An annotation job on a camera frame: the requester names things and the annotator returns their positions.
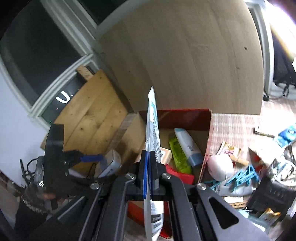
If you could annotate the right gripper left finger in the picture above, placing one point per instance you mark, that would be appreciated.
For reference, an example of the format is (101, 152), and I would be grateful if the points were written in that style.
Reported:
(98, 212)

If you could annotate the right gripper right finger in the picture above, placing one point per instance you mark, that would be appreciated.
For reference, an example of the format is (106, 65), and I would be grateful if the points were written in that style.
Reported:
(198, 213)

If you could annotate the face mask pack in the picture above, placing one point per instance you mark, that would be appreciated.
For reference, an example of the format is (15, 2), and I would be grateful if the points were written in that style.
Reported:
(153, 210)

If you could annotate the white small box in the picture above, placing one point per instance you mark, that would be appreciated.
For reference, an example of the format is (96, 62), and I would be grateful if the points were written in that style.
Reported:
(109, 165)

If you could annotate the green snack bag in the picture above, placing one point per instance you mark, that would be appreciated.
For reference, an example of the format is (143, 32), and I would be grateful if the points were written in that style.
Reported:
(179, 157)

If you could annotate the white tube blue cap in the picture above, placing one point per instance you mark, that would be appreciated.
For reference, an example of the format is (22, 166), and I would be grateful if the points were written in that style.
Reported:
(189, 147)

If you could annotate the orange soap bar pack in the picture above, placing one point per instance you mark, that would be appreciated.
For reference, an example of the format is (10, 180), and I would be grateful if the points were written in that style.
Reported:
(166, 156)

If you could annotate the red pouch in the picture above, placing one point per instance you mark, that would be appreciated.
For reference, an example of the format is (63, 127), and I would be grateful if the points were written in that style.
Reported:
(185, 178)

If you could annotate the person left hand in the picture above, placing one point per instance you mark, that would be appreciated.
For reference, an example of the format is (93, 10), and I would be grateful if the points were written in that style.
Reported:
(50, 196)

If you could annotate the white round massager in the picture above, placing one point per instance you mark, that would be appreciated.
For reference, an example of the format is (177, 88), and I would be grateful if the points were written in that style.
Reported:
(220, 167)

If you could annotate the blue plastic clothes clip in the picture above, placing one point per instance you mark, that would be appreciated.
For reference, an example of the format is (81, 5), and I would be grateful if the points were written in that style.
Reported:
(242, 177)

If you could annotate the coffee sachet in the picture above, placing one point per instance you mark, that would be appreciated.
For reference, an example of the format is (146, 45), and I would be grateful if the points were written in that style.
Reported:
(233, 152)

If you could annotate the blue wet wipes pack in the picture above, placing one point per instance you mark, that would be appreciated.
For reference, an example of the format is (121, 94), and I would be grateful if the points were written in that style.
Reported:
(289, 134)

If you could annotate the light wood board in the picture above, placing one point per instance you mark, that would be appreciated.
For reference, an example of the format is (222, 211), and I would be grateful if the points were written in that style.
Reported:
(193, 54)

